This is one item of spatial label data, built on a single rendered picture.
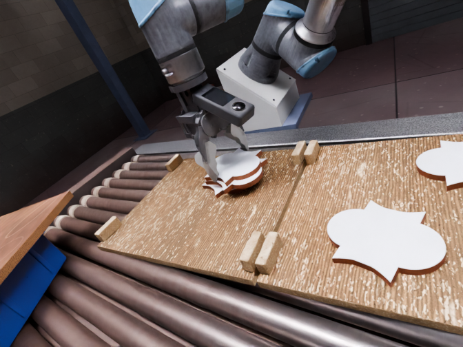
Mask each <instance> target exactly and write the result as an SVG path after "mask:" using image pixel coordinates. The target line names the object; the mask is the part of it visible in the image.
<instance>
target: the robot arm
mask: <svg viewBox="0 0 463 347"><path fill-rule="evenodd" d="M345 1H346V0H309V3H308V6H307V9H306V12H304V11H303V10H302V9H300V8H299V7H297V6H295V5H293V4H290V3H287V2H284V1H279V0H273V1H270V2H269V4H268V6H267V8H266V10H265V12H264V13H263V17H262V19H261V22H260V24H259V26H258V29H257V31H256V34H255V36H254V39H253V41H252V43H251V45H250V46H249V47H248V48H247V49H246V50H245V52H244V53H243V54H242V55H241V57H240V59H239V62H238V67H239V69H240V70H241V72H242V73H243V74H244V75H245V76H247V77H248V78H250V79H251V80H253V81H255V82H258V83H262V84H272V83H274V82H275V81H276V79H277V77H278V73H279V69H280V62H281V59H282V58H283V59H284V60H285V61H286V62H287V63H288V64H289V65H290V66H291V67H292V68H293V69H294V70H295V71H296V73H297V74H299V75H301V76H302V77H303V78H312V77H314V76H316V75H318V74H319V73H321V71H323V70H324V69H325V68H326V67H327V66H328V65H329V64H330V63H331V62H332V60H333V59H334V58H335V56H336V53H337V49H336V47H335V46H332V43H333V41H334V39H335V37H336V29H335V28H334V26H335V24H336V21H337V20H338V17H339V15H340V13H341V10H342V8H343V6H344V3H345ZM129 3H130V6H131V8H132V12H133V13H134V16H135V18H136V20H137V22H138V26H139V28H140V29H141V30H142V32H143V34H144V36H145V38H146V40H147V42H148V44H149V46H150V48H151V50H152V51H153V53H154V56H155V57H156V60H157V61H158V63H159V65H160V67H161V69H162V71H161V72H162V74H163V75H165V78H166V79H167V82H168V83H169V84H171V85H170V86H169V89H170V91H171V93H176V95H177V97H178V99H179V101H180V102H181V105H182V106H183V107H182V108H183V109H184V110H183V111H182V108H181V114H180V115H178V116H177V117H176V118H177V120H178V122H179V124H180V126H181V128H182V130H183V132H184V133H185V135H186V137H187V138H192V139H193V140H194V141H195V144H196V148H197V149H198V153H197V154H195V161H196V163H197V164H198V165H200V166H201V167H203V168H204V169H205V171H206V172H207V174H208V176H209V177H210V178H211V179H212V180H213V181H214V182H217V180H218V175H219V173H218V170H217V162H216V158H215V155H216V145H215V144H214V143H212V142H210V141H209V136H211V138H216V137H217V133H219V132H220V131H222V130H225V132H224V135H225V136H226V137H228V138H230V139H232V140H235V141H236V142H237V143H238V144H239V145H240V146H241V149H242V150H243V151H249V147H248V143H247V137H246V135H245V133H244V129H243V125H244V124H245V123H246V122H247V121H248V120H249V119H250V118H251V117H253V116H254V110H255V107H254V105H253V104H251V103H249V102H247V101H244V100H243V99H241V98H239V97H236V96H234V95H232V94H230V93H228V92H225V91H223V90H221V89H219V88H217V87H214V86H213V85H210V84H209V83H208V84H206V85H204V86H202V84H201V83H202V82H203V81H205V80H206V79H207V78H208V77H207V74H206V72H205V70H204V68H205V66H204V64H203V61H202V58H201V57H200V54H199V52H198V49H197V47H196V45H195V42H194V40H193V38H192V37H193V36H195V35H197V34H200V33H201V32H204V31H206V30H208V29H210V28H212V27H214V26H216V25H219V24H221V23H223V22H224V23H225V22H227V20H229V19H231V18H232V17H234V16H236V15H238V14H240V13H241V11H242V10H243V7H244V3H245V1H244V0H129Z"/></svg>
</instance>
